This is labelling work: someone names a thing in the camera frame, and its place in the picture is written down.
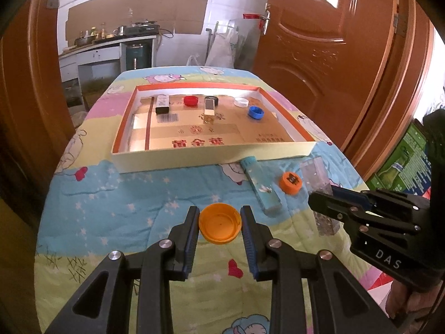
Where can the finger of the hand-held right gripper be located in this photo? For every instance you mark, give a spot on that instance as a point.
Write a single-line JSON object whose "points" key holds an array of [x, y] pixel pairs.
{"points": [[326, 203], [347, 195]]}

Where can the red bottle cap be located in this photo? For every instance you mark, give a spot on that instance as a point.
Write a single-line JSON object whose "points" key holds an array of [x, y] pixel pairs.
{"points": [[191, 101]]}

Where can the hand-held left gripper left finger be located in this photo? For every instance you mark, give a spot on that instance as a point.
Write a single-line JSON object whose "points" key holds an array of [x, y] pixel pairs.
{"points": [[192, 236]]}

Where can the group of condiment bottles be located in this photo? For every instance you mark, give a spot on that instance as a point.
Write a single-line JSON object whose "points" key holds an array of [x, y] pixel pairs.
{"points": [[97, 33]]}

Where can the gold rectangular box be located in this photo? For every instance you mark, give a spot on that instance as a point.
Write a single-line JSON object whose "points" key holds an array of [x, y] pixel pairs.
{"points": [[209, 111]]}

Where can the white plastic bag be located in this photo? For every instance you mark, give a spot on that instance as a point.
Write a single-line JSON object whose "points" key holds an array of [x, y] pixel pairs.
{"points": [[222, 48]]}

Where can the blue bottle cap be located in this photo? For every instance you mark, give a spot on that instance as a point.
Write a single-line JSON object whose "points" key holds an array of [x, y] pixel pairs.
{"points": [[256, 112]]}

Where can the green cylinder appliance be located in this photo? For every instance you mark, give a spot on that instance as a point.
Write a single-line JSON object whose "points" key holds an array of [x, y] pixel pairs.
{"points": [[139, 55]]}

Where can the green printed carton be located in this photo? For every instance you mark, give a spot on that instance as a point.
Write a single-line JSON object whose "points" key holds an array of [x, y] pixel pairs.
{"points": [[403, 160]]}

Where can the red ribbon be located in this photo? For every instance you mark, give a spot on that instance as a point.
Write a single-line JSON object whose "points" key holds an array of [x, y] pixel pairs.
{"points": [[251, 16]]}

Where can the dark wok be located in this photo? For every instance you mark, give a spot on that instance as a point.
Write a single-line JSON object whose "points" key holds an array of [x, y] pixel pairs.
{"points": [[85, 40]]}

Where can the metal pot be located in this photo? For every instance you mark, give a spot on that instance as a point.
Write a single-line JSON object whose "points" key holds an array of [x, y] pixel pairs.
{"points": [[119, 31]]}

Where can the black and white small box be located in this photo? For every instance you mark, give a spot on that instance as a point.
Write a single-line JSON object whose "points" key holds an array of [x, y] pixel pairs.
{"points": [[162, 105]]}

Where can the teal rectangular box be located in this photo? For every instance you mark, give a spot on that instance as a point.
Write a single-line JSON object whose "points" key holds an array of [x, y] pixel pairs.
{"points": [[260, 184]]}

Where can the large orange bottle cap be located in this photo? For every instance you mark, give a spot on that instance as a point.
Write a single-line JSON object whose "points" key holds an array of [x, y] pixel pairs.
{"points": [[219, 224]]}

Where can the shallow cardboard box tray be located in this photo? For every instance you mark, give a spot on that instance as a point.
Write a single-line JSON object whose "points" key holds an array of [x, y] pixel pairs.
{"points": [[208, 135]]}

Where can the white bottle cap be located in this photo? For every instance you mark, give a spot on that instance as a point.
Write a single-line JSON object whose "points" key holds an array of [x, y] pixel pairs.
{"points": [[241, 102]]}

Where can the cardboard wall sheets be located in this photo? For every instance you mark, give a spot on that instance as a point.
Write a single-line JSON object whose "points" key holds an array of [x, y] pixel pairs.
{"points": [[139, 10]]}

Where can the clear patterned rectangular box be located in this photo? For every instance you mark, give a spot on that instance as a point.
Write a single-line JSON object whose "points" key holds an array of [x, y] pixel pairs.
{"points": [[314, 174]]}

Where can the small orange cap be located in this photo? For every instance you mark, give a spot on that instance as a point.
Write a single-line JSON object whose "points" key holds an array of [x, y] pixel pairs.
{"points": [[290, 182]]}

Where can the wooden door frame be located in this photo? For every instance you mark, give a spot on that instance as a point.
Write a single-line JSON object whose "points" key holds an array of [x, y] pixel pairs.
{"points": [[406, 94]]}

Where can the door hinge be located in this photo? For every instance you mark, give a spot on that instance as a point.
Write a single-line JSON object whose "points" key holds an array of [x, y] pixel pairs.
{"points": [[400, 24]]}

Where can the kitchen counter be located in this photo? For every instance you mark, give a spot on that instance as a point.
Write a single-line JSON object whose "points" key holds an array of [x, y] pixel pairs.
{"points": [[97, 59]]}

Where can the black gas stove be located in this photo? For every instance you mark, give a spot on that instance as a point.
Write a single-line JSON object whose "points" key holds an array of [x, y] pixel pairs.
{"points": [[142, 29]]}

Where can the black bottle cap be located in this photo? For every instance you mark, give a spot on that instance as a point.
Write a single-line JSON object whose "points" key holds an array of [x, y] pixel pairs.
{"points": [[216, 101]]}

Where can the brown wooden door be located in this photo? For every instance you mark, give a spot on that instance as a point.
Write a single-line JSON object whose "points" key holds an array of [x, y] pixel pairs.
{"points": [[313, 41]]}

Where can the person's right hand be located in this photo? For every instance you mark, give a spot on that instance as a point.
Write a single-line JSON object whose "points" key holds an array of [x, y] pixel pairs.
{"points": [[429, 309]]}

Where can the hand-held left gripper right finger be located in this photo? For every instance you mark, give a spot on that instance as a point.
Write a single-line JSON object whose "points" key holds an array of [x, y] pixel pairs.
{"points": [[248, 236]]}

